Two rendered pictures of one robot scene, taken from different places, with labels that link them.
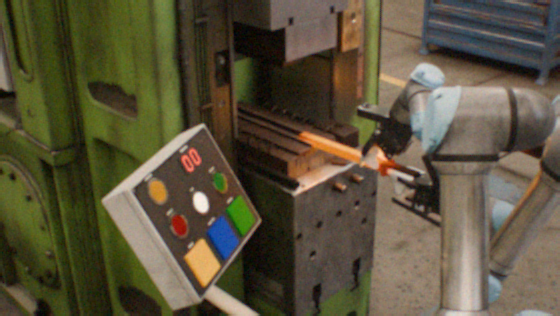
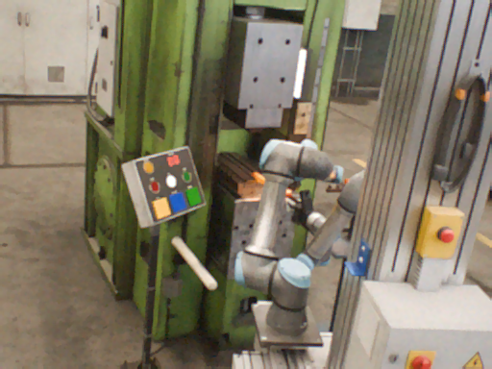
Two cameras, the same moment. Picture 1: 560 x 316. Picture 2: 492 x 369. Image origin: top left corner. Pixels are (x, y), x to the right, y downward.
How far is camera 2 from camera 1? 1.07 m
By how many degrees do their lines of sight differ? 16
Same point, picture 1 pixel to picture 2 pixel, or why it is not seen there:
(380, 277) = (314, 295)
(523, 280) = not seen: hidden behind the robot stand
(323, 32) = (272, 116)
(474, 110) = (282, 151)
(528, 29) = not seen: outside the picture
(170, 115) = (178, 141)
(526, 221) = (326, 228)
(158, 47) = (178, 105)
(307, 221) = (242, 220)
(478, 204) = (275, 196)
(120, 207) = (128, 169)
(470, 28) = not seen: hidden behind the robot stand
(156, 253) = (138, 195)
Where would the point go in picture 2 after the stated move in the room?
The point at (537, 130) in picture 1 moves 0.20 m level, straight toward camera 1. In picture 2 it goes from (310, 167) to (277, 180)
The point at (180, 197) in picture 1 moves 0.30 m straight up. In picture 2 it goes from (160, 175) to (165, 107)
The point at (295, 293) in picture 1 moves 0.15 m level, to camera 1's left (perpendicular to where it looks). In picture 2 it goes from (229, 262) to (201, 255)
